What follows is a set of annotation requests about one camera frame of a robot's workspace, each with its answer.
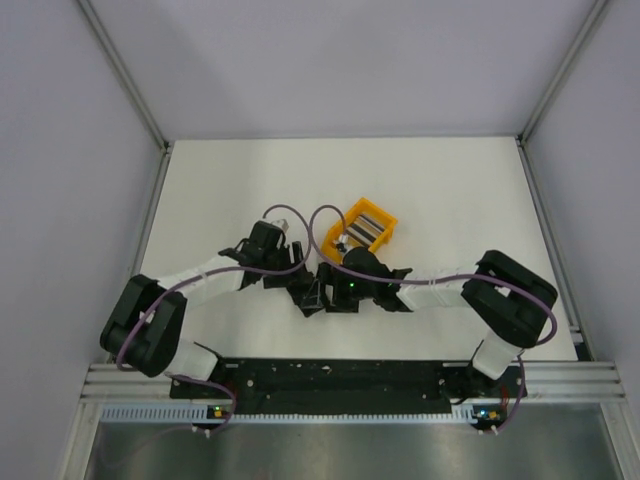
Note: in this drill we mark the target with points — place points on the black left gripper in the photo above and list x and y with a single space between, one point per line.
284 281

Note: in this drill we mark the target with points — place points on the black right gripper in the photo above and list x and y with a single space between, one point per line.
339 303

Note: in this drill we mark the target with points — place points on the black leather card holder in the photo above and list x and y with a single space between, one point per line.
309 295

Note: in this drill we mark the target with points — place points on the yellow plastic bin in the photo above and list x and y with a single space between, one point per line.
337 243

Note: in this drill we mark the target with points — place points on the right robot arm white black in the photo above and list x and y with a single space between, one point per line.
514 302

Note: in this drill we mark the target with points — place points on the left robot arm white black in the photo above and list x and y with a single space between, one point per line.
144 329

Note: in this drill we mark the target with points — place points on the stack of cards in bin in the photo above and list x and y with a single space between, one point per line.
367 231

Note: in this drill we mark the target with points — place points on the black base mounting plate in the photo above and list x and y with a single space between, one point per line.
357 387

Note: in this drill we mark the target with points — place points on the aluminium frame post left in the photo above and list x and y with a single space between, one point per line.
121 72

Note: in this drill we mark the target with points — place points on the aluminium frame post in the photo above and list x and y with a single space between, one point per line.
121 72
589 27

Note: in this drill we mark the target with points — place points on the grey slotted cable duct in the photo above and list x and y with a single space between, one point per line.
210 415

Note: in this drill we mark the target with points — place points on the aluminium frame post right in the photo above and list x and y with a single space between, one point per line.
589 27

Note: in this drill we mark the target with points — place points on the aluminium frame rail front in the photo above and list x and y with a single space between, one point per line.
546 382

